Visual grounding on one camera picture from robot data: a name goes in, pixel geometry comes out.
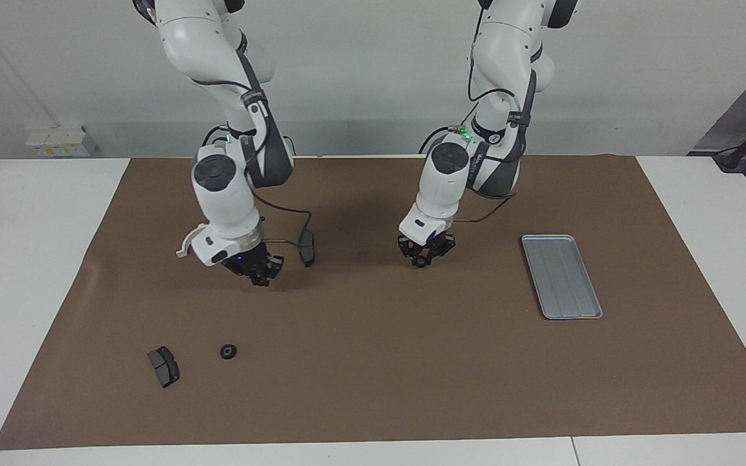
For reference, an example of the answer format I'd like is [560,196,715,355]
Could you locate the silver metal tray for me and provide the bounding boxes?
[521,234,604,320]

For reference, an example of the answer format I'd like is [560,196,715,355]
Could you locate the long dark brake pad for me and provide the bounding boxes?
[298,228,317,268]

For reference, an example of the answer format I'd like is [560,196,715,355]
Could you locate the brown table mat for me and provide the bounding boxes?
[0,154,746,450]

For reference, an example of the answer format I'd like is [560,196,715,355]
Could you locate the short grey brake pad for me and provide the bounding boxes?
[147,346,181,389]

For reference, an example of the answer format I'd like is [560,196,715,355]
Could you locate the white curved plastic bracket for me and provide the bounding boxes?
[175,223,209,259]

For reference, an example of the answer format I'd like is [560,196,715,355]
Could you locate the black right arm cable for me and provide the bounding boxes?
[192,78,314,247]

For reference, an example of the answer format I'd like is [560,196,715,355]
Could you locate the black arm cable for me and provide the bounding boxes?
[192,78,314,247]
[454,39,529,224]

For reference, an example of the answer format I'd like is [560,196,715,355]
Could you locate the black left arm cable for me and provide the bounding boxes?
[454,39,529,224]

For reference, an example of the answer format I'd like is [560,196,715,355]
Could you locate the black left base cables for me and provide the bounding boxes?
[418,125,461,155]

